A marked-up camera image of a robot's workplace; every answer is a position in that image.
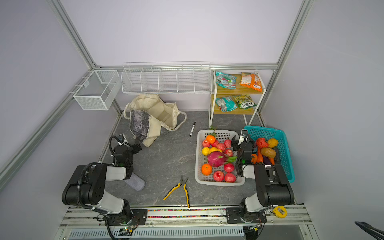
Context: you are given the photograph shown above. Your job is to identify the pink dragon fruit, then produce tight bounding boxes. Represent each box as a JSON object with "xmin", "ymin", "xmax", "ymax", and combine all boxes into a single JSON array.
[{"xmin": 207, "ymin": 152, "xmax": 237, "ymax": 168}]

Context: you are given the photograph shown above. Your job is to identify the orange fruit with leaves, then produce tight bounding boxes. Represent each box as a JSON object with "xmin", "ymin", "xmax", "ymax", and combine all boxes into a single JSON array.
[{"xmin": 206, "ymin": 129, "xmax": 216, "ymax": 144}]

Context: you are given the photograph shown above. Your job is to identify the orange fruit front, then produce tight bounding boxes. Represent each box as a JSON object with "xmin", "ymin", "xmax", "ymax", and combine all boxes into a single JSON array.
[{"xmin": 201, "ymin": 164, "xmax": 213, "ymax": 176}]

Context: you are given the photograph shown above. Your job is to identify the cream canvas tote bag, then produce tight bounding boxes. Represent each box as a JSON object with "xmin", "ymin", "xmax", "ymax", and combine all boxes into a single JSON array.
[{"xmin": 123, "ymin": 95, "xmax": 187, "ymax": 147}]

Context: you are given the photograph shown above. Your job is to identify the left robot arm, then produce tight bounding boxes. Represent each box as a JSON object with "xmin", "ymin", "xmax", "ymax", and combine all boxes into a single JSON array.
[{"xmin": 62, "ymin": 134, "xmax": 145, "ymax": 226}]

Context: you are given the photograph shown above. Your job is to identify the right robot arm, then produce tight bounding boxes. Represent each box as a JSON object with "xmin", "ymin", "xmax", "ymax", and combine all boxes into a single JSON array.
[{"xmin": 232, "ymin": 130, "xmax": 295, "ymax": 224}]

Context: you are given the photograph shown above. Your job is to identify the green snack bag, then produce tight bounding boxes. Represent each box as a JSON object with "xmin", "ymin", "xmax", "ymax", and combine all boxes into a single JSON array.
[{"xmin": 232, "ymin": 95, "xmax": 257, "ymax": 110}]

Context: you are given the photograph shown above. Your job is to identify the teal snack bag lower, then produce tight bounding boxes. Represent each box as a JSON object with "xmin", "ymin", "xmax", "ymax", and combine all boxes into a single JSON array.
[{"xmin": 216, "ymin": 97, "xmax": 238, "ymax": 113}]

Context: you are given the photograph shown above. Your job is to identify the teal snack bag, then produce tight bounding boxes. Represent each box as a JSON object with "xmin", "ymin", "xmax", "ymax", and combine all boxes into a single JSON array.
[
  {"xmin": 215, "ymin": 72, "xmax": 237, "ymax": 90},
  {"xmin": 216, "ymin": 97, "xmax": 238, "ymax": 113}
]

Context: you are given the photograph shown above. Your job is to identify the orange snack bag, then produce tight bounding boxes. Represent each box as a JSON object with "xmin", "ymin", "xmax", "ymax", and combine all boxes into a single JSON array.
[{"xmin": 240, "ymin": 73, "xmax": 263, "ymax": 92}]

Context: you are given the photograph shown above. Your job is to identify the teal snack bag top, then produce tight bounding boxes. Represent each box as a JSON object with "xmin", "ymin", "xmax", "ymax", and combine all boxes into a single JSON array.
[{"xmin": 215, "ymin": 72, "xmax": 237, "ymax": 90}]

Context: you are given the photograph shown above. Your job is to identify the red bell pepper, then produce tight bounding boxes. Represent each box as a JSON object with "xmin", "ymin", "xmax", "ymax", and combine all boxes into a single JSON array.
[{"xmin": 256, "ymin": 138, "xmax": 269, "ymax": 150}]

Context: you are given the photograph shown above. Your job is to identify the orange carrot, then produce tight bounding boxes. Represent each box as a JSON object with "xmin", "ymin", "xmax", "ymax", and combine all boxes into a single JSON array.
[{"xmin": 251, "ymin": 149, "xmax": 275, "ymax": 165}]

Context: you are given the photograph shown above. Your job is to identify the brown potato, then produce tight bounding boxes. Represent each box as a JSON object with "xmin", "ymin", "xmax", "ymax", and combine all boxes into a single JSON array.
[{"xmin": 261, "ymin": 148, "xmax": 276, "ymax": 159}]

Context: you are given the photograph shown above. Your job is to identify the red apple middle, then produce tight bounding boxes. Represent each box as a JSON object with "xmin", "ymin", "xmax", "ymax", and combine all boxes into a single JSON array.
[{"xmin": 224, "ymin": 163, "xmax": 235, "ymax": 173}]

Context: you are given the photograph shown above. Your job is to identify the red apple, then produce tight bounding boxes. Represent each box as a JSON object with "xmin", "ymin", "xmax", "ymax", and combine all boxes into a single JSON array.
[
  {"xmin": 224, "ymin": 163, "xmax": 235, "ymax": 173},
  {"xmin": 225, "ymin": 173, "xmax": 237, "ymax": 183},
  {"xmin": 202, "ymin": 139, "xmax": 211, "ymax": 148},
  {"xmin": 213, "ymin": 171, "xmax": 225, "ymax": 182}
]

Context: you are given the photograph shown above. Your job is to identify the yellow bell pepper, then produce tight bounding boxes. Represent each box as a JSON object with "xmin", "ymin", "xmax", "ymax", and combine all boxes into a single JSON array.
[{"xmin": 267, "ymin": 139, "xmax": 279, "ymax": 149}]

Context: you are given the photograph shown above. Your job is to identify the grey fabric glasses case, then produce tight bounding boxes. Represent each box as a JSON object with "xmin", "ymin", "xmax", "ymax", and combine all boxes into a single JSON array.
[{"xmin": 124, "ymin": 173, "xmax": 146, "ymax": 192}]

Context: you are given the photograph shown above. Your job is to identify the yellow pear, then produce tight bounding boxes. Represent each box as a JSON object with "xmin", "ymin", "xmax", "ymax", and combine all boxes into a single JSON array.
[{"xmin": 209, "ymin": 147, "xmax": 223, "ymax": 154}]

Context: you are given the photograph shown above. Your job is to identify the red apple front right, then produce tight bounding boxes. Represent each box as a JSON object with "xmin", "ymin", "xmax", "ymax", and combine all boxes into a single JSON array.
[{"xmin": 225, "ymin": 173, "xmax": 237, "ymax": 183}]

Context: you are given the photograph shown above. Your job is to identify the red apple back left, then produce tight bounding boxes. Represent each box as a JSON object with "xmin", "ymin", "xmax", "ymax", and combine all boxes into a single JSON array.
[{"xmin": 202, "ymin": 139, "xmax": 211, "ymax": 148}]

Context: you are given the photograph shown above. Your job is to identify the red apple front left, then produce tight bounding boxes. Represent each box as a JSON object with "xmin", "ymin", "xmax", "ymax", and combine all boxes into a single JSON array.
[{"xmin": 213, "ymin": 171, "xmax": 225, "ymax": 182}]

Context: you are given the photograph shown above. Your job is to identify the teal plastic vegetable basket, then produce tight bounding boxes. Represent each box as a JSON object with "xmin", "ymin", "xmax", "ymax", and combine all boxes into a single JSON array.
[{"xmin": 244, "ymin": 126, "xmax": 295, "ymax": 183}]

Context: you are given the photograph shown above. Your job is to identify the white wooden two-tier shelf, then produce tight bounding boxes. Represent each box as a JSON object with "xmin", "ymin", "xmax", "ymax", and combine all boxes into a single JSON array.
[{"xmin": 209, "ymin": 71, "xmax": 267, "ymax": 127}]

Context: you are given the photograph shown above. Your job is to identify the white plastic fruit basket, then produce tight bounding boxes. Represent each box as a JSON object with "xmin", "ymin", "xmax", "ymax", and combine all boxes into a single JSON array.
[{"xmin": 195, "ymin": 130, "xmax": 246, "ymax": 187}]

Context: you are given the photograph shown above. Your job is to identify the black marker pen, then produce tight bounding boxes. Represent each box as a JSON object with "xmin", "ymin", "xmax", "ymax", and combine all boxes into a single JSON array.
[{"xmin": 189, "ymin": 122, "xmax": 196, "ymax": 137}]

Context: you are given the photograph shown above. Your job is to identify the yellow tape measure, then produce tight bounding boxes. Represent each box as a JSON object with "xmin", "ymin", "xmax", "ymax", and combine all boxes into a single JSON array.
[{"xmin": 273, "ymin": 206, "xmax": 288, "ymax": 219}]

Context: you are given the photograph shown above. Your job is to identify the black tripod leg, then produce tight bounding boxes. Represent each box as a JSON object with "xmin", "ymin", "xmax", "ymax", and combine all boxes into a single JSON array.
[{"xmin": 355, "ymin": 221, "xmax": 384, "ymax": 240}]

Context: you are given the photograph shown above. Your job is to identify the yellow handled pliers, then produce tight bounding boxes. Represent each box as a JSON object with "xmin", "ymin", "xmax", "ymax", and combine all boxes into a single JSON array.
[{"xmin": 162, "ymin": 175, "xmax": 191, "ymax": 208}]

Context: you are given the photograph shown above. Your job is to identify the white mesh wall box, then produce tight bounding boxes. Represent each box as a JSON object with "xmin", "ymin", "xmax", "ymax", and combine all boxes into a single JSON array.
[{"xmin": 74, "ymin": 70, "xmax": 122, "ymax": 111}]

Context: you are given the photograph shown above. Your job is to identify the white wire wall basket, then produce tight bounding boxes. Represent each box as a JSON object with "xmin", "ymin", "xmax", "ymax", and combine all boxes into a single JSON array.
[{"xmin": 121, "ymin": 64, "xmax": 214, "ymax": 94}]

